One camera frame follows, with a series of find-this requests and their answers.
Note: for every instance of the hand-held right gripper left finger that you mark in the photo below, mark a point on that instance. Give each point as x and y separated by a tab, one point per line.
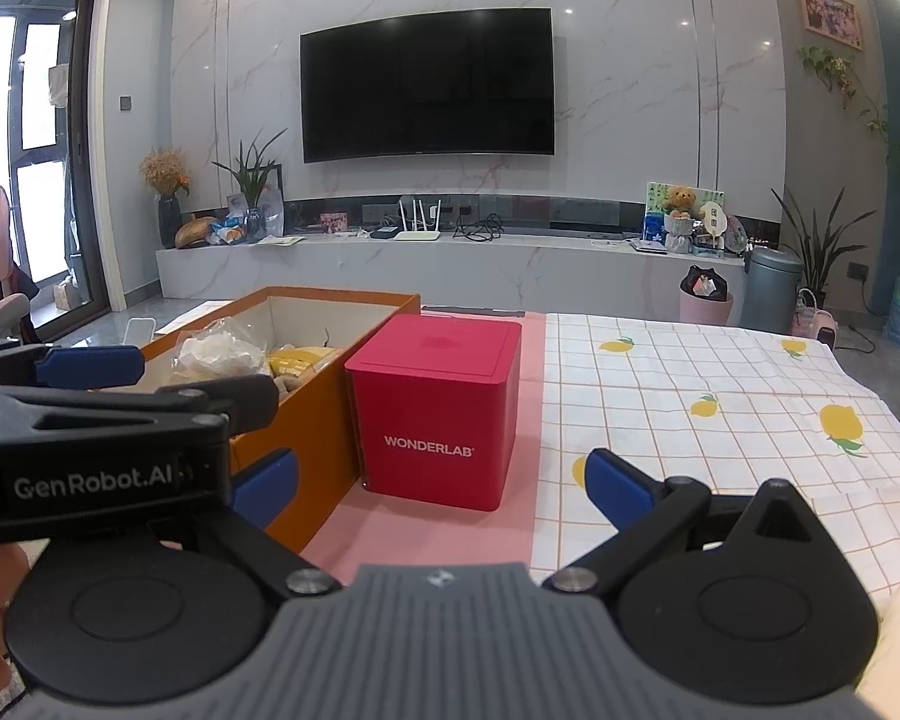
266	484

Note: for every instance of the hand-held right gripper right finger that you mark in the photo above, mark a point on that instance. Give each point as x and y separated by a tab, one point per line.
615	487

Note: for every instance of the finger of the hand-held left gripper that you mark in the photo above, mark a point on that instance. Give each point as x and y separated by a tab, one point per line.
217	397
90	366

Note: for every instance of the clear plastic bag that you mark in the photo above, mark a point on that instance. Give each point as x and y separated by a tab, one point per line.
214	352

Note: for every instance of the orange cardboard box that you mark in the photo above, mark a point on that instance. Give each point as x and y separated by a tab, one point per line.
315	450

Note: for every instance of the yellow cloth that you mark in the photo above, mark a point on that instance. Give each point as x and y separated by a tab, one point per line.
300	366

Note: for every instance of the lemon print checked tablecloth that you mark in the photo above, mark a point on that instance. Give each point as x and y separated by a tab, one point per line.
720	405

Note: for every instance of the pink mat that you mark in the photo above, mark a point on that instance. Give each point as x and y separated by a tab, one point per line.
420	540

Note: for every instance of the brown round object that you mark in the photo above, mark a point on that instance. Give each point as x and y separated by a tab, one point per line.
193	232

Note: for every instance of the red square box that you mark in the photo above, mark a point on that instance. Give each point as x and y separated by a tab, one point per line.
435	405

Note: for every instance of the dried flowers in dark vase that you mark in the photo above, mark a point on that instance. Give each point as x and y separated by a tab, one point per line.
166	195

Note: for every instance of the pink trash can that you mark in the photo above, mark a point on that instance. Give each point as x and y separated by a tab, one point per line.
705	307

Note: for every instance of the glass sliding door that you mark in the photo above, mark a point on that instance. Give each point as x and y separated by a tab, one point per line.
45	165

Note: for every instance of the green plant in glass vase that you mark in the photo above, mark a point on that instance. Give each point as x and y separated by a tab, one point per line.
253	180

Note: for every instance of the grey trash can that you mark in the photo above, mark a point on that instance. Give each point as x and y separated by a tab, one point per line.
772	292

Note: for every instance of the small pink heater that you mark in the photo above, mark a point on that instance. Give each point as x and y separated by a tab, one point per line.
814	322

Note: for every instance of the white router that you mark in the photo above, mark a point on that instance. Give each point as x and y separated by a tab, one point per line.
418	234

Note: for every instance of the marble television cabinet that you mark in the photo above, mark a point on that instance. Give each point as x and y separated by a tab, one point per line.
457	274

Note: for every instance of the green painting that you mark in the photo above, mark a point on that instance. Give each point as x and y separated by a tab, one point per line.
656	199

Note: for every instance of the teddy bear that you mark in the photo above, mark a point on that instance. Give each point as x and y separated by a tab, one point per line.
681	202

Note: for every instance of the tall potted plant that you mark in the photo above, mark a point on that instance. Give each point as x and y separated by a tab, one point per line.
817	247

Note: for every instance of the black television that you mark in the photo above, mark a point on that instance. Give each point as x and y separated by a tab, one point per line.
427	82

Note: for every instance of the hanging vine plant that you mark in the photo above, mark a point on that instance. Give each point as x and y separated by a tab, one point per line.
889	127

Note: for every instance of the framed wall picture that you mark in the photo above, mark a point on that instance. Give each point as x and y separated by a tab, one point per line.
831	15

